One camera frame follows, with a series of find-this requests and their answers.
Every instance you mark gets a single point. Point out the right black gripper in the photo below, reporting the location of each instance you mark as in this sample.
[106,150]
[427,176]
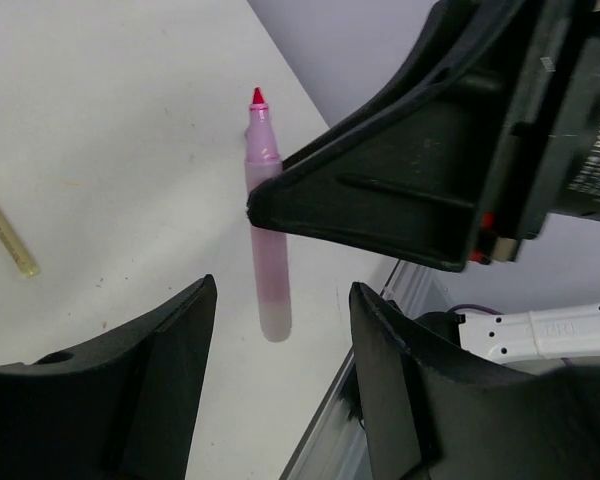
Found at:
[555,165]

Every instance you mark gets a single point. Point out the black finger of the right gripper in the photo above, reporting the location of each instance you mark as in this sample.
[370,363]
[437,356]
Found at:
[408,174]

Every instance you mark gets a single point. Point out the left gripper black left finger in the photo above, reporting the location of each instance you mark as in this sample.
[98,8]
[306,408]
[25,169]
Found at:
[122,405]

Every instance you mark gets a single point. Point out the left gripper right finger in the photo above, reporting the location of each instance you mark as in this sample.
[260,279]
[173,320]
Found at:
[435,411]

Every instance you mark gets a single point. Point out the pink highlighter pen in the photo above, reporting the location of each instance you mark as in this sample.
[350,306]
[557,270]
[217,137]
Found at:
[269,246]

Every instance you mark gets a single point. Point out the olive yellow pen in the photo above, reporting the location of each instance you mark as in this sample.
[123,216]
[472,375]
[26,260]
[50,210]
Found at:
[16,248]

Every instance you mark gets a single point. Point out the aluminium front rail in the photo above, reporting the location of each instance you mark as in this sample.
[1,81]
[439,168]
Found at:
[334,444]

